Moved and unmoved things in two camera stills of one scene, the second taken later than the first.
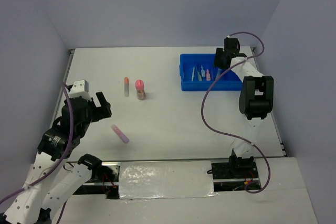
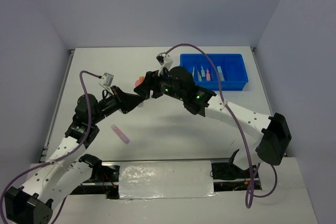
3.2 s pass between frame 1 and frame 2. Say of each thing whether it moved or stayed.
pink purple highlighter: stayed
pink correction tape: stayed
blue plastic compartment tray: stayed
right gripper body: moved
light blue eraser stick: moved
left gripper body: moved
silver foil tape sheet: stayed
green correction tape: moved
